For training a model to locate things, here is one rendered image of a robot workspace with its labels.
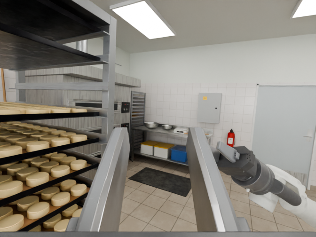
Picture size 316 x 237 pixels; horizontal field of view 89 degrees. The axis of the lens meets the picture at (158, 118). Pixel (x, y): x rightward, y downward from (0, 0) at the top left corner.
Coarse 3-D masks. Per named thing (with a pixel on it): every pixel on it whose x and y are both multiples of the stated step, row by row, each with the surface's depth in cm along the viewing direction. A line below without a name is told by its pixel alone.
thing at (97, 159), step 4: (60, 152) 68; (64, 152) 67; (68, 152) 66; (72, 152) 64; (76, 152) 63; (72, 156) 65; (76, 156) 64; (80, 156) 62; (84, 156) 61; (88, 156) 60; (92, 156) 60; (88, 160) 60; (92, 160) 59; (96, 160) 58; (100, 160) 58; (96, 168) 56
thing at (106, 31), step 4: (100, 28) 54; (104, 28) 53; (108, 28) 52; (96, 32) 51; (100, 32) 51; (104, 32) 51; (108, 32) 52; (76, 36) 56; (80, 36) 55; (84, 36) 55; (88, 36) 54; (92, 36) 54; (96, 36) 54; (100, 36) 54; (56, 40) 61; (60, 40) 60; (64, 40) 60; (68, 40) 60; (72, 40) 59; (76, 40) 59; (80, 40) 59
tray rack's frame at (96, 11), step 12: (60, 0) 45; (72, 0) 41; (84, 0) 43; (72, 12) 51; (84, 12) 46; (96, 12) 47; (96, 24) 55; (108, 24) 52; (24, 72) 83; (24, 96) 84
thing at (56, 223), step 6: (66, 210) 57; (72, 210) 57; (78, 210) 57; (54, 216) 54; (60, 216) 54; (66, 216) 57; (72, 216) 54; (78, 216) 54; (48, 222) 51; (54, 222) 51; (60, 222) 51; (66, 222) 51; (36, 228) 48; (42, 228) 51; (48, 228) 51; (54, 228) 49; (60, 228) 49
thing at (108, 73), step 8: (112, 24) 53; (112, 32) 53; (104, 40) 54; (112, 40) 54; (104, 48) 54; (112, 48) 54; (112, 56) 54; (104, 64) 54; (112, 64) 55; (104, 72) 55; (112, 72) 55; (104, 80) 55; (112, 80) 55; (112, 88) 56; (104, 96) 55; (112, 96) 56; (104, 104) 55; (112, 104) 57; (112, 112) 57; (104, 120) 56; (112, 120) 57; (104, 128) 56; (112, 128) 58; (104, 144) 57
